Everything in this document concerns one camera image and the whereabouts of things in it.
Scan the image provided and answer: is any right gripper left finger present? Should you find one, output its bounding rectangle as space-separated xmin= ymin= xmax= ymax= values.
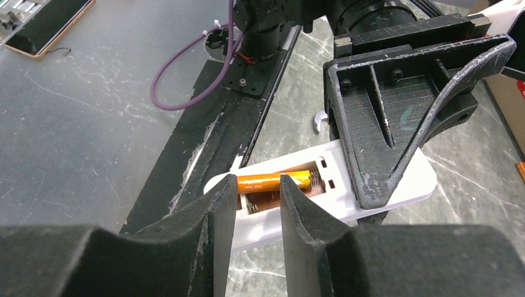
xmin=1 ymin=174 xmax=238 ymax=296

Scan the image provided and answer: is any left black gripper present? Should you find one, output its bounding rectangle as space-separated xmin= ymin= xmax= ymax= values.
xmin=323 ymin=14 xmax=516 ymax=210

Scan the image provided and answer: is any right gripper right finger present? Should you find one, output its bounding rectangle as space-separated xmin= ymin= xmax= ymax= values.
xmin=280 ymin=175 xmax=524 ymax=296

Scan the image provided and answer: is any white remote control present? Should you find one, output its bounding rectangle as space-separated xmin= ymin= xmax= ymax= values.
xmin=204 ymin=139 xmax=438 ymax=255

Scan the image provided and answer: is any orange battery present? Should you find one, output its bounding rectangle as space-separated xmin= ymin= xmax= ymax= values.
xmin=515 ymin=161 xmax=525 ymax=183
xmin=237 ymin=170 xmax=313 ymax=194

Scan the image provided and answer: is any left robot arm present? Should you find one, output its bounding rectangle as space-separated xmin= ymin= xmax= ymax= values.
xmin=233 ymin=1 xmax=517 ymax=209

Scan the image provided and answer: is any silver open-end wrench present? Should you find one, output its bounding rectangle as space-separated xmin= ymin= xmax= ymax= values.
xmin=312 ymin=109 xmax=328 ymax=135

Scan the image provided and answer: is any tan plastic toolbox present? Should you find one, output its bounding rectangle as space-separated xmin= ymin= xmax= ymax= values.
xmin=485 ymin=74 xmax=524 ymax=161

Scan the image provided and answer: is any orange battery by toolbox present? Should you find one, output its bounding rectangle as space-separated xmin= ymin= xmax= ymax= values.
xmin=515 ymin=161 xmax=525 ymax=183

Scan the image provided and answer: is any smartphone with gold case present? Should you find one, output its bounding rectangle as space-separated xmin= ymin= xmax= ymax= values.
xmin=1 ymin=1 xmax=95 ymax=58

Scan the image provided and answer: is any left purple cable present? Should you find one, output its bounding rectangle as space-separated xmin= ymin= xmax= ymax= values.
xmin=149 ymin=0 xmax=245 ymax=111

